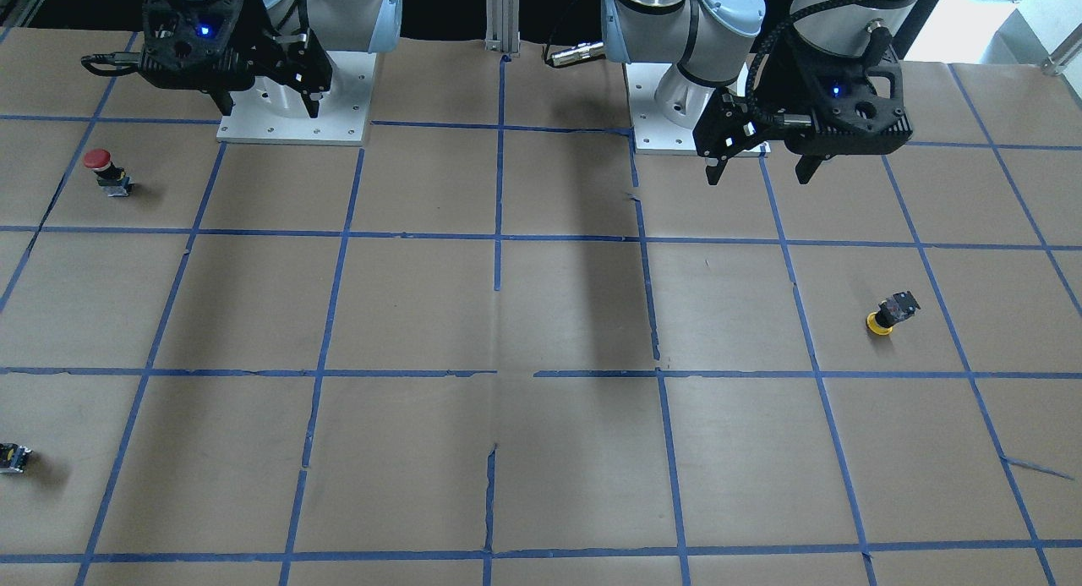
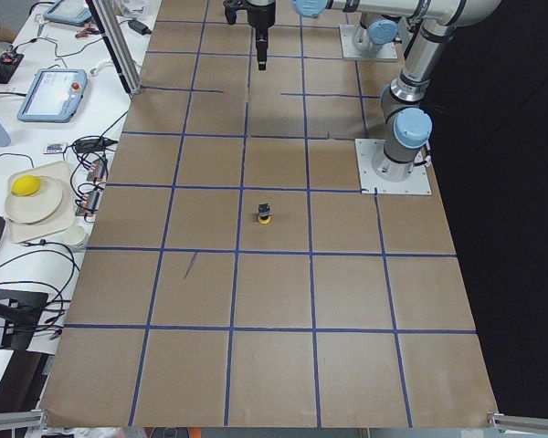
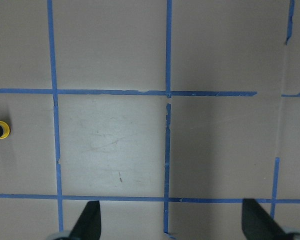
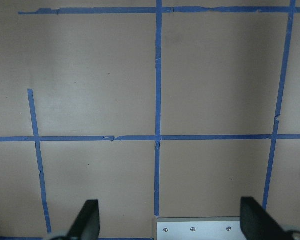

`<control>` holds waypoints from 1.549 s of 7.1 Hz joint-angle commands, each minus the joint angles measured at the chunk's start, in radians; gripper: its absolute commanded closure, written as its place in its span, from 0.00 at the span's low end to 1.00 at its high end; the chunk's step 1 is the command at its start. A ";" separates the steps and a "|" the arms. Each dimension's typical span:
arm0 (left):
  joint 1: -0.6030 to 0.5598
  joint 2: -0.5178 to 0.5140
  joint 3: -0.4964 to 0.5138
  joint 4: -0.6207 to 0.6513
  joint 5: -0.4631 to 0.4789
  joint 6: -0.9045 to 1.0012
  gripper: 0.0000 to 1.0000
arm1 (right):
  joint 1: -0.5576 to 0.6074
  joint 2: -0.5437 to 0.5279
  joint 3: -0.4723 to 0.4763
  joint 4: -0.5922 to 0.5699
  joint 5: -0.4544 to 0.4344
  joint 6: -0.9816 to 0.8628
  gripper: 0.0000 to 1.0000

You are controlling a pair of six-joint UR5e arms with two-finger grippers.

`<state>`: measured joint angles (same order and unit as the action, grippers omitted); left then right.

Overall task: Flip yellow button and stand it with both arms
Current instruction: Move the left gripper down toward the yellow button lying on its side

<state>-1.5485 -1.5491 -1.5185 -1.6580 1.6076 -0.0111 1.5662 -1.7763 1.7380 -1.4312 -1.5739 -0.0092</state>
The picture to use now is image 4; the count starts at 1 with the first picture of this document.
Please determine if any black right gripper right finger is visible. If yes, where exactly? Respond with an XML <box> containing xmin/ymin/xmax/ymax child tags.
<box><xmin>240</xmin><ymin>197</ymin><xmax>289</xmax><ymax>240</ymax></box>

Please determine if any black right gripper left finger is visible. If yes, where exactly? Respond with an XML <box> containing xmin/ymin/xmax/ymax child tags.
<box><xmin>66</xmin><ymin>199</ymin><xmax>101</xmax><ymax>239</ymax></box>

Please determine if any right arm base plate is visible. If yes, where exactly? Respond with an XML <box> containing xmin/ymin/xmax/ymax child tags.
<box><xmin>156</xmin><ymin>217</ymin><xmax>246</xmax><ymax>240</ymax></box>

